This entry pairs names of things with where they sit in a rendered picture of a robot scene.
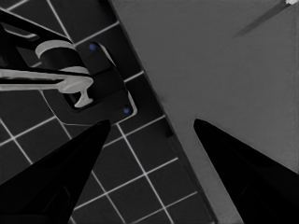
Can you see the dark robot body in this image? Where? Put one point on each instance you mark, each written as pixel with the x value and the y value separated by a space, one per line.
pixel 102 81

